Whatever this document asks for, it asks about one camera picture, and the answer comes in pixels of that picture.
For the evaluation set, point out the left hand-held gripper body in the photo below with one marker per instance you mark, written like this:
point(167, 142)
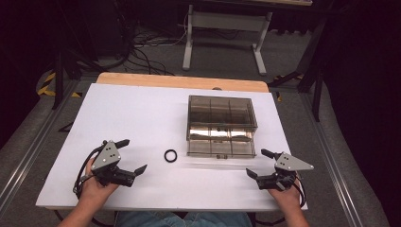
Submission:
point(107, 159)

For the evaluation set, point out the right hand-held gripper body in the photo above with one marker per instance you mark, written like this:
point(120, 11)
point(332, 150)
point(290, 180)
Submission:
point(288, 164)

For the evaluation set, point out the smoky clear drawer organizer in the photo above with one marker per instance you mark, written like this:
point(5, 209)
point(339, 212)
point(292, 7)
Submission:
point(220, 107)

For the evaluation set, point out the person's right hand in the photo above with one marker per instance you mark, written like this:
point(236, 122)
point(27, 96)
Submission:
point(288, 196)

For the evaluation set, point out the person's left hand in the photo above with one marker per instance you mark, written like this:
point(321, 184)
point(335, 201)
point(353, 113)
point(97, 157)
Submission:
point(94, 189)

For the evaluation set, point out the person's blue jeans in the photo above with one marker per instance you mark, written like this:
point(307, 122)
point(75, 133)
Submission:
point(183, 220)

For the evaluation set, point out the wooden table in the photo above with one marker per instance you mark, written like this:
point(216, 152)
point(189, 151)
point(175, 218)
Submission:
point(176, 81)

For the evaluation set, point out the black metal stand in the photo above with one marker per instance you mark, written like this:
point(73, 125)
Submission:
point(58, 78)
point(317, 78)

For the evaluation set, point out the yellow black floor tape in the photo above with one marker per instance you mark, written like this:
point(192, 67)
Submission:
point(47, 86)

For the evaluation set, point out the aluminium floor rail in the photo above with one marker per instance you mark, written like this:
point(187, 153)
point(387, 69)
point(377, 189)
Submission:
point(28, 157)
point(334, 164)

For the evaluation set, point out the white metal desk frame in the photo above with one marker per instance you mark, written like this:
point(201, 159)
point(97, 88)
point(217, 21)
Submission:
point(227, 22)

